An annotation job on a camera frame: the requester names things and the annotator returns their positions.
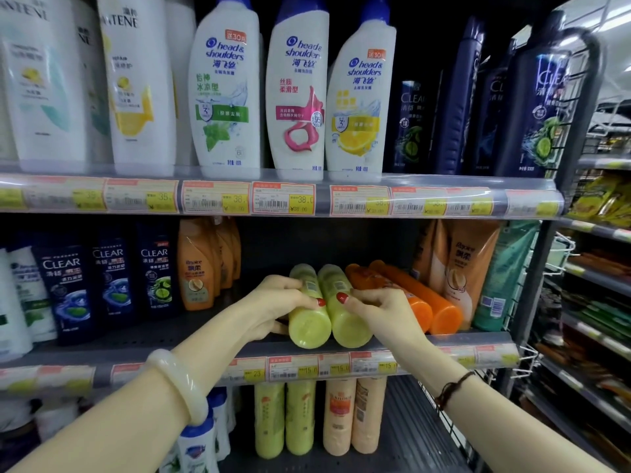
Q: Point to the peach shampoo bottle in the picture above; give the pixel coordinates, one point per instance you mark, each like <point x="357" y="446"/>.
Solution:
<point x="339" y="418"/>
<point x="368" y="413"/>

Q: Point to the white bottle teal label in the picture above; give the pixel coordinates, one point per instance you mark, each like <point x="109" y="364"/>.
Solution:
<point x="42" y="93"/>

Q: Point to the grey shelf upright post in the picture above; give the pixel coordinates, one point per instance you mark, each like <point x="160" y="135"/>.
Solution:
<point x="530" y="290"/>

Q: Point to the person's right forearm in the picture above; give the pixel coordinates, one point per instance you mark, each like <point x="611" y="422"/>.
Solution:
<point x="498" y="423"/>

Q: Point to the white bottle lemon label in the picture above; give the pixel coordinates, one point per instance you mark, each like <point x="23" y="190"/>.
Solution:
<point x="357" y="118"/>

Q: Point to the white jade bangle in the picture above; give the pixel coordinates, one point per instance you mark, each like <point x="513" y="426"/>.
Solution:
<point x="180" y="381"/>

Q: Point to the person's left hand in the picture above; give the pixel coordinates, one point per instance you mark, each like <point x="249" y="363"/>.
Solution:
<point x="268" y="300"/>

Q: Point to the orange pump-shaped bottle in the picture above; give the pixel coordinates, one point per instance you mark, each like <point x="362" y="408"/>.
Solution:
<point x="227" y="251"/>
<point x="195" y="270"/>

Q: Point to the person's left thumb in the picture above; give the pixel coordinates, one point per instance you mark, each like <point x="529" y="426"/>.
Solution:
<point x="279" y="328"/>

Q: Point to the person's right hand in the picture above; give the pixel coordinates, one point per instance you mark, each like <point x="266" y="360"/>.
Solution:
<point x="389" y="317"/>

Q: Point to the person's left forearm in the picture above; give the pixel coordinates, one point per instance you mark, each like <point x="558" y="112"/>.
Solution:
<point x="148" y="413"/>

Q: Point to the orange shampoo bottle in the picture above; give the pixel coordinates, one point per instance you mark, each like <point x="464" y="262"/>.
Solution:
<point x="441" y="312"/>
<point x="419" y="310"/>

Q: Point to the white bottle green mint label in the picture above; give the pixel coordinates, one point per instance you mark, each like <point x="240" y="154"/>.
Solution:
<point x="224" y="103"/>

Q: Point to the white bottle pink label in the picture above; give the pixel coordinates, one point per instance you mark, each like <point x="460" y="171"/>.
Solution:
<point x="296" y="103"/>

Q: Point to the person's right fingers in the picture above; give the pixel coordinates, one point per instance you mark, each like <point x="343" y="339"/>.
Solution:
<point x="362" y="300"/>

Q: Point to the neighbouring goods shelf unit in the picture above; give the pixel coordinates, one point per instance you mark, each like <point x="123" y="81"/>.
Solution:
<point x="591" y="330"/>

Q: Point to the row of price labels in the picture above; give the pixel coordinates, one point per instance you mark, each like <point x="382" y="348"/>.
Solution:
<point x="305" y="367"/>
<point x="283" y="199"/>

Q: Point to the grey shelf rail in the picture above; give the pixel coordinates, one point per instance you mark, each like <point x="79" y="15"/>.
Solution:
<point x="323" y="199"/>

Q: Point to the dark blue shampoo bottle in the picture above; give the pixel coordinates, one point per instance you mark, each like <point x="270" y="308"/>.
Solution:
<point x="66" y="295"/>
<point x="114" y="285"/>
<point x="157" y="275"/>

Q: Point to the white bottle yellow label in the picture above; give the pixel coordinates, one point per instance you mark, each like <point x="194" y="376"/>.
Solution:
<point x="138" y="93"/>

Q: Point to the white bottle green print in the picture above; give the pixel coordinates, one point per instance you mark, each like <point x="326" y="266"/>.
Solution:
<point x="12" y="315"/>

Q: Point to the tall dark blue bottle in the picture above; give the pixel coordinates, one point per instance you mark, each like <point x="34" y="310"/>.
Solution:
<point x="490" y="123"/>
<point x="456" y="103"/>

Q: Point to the green tube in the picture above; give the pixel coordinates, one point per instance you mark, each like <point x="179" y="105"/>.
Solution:
<point x="503" y="280"/>

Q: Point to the small dark blue bottle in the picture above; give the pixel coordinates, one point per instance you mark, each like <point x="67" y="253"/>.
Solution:
<point x="411" y="128"/>

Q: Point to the pile of yellow packets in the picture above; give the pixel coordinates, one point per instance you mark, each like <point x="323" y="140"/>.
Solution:
<point x="601" y="199"/>

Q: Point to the yellow-green shampoo bottle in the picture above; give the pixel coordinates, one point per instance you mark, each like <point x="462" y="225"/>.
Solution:
<point x="269" y="421"/>
<point x="299" y="418"/>
<point x="309" y="330"/>
<point x="347" y="330"/>

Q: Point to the large dark blue bottle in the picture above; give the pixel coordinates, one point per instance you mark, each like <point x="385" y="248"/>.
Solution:
<point x="535" y="113"/>

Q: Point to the orange refill pouch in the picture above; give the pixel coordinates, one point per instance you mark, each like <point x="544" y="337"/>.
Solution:
<point x="466" y="270"/>

